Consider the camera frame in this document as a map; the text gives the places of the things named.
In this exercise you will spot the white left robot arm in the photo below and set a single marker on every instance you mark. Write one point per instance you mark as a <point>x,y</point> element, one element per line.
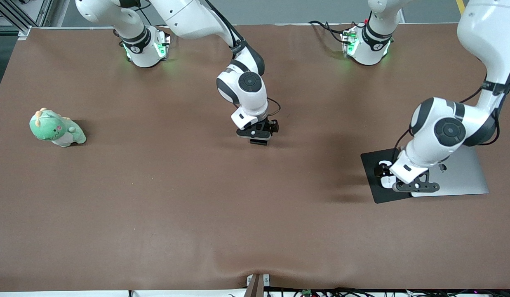
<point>448,132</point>

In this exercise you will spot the black mouse pad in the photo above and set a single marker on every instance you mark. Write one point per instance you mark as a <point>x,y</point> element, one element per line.
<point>374,189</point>

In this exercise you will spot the black phone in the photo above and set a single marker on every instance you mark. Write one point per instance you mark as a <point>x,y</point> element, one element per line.
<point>259,142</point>

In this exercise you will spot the white computer mouse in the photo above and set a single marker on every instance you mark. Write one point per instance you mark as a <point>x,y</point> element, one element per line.
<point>387,182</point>

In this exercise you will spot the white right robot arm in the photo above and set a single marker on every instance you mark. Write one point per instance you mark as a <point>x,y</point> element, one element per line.
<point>246,86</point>

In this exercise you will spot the silver closed laptop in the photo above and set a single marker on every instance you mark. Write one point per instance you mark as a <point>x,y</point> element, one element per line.
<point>465,177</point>

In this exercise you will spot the green dinosaur plush toy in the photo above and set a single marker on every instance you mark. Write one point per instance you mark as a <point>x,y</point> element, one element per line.
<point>57,132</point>

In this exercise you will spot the brown camera mount post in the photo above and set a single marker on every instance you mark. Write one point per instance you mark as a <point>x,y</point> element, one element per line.
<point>254,288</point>

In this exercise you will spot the aluminium frame profile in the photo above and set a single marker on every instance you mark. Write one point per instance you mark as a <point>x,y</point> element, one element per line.
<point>15,16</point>

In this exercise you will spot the brown table cover mat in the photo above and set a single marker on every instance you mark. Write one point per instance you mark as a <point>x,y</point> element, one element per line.
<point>197,206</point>

